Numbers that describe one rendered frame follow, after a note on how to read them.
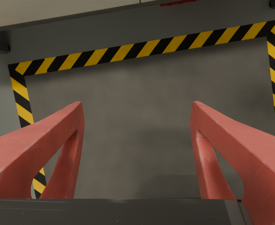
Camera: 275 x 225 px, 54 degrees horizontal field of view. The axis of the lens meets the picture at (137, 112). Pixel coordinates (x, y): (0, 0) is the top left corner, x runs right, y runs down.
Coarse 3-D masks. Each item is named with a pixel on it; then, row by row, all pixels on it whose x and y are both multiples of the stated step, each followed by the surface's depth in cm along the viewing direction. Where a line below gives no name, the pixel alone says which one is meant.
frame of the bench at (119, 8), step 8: (160, 0) 74; (168, 0) 76; (176, 0) 77; (272, 0) 110; (112, 8) 74; (120, 8) 76; (128, 8) 77; (64, 16) 75; (72, 16) 76; (80, 16) 77; (88, 16) 78; (16, 24) 75; (24, 24) 76; (32, 24) 77; (40, 24) 78; (0, 48) 106; (8, 48) 114
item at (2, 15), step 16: (0, 0) 56; (16, 0) 57; (32, 0) 59; (48, 0) 61; (64, 0) 62; (80, 0) 64; (96, 0) 66; (112, 0) 68; (128, 0) 70; (0, 16) 66; (16, 16) 68; (32, 16) 70; (48, 16) 72
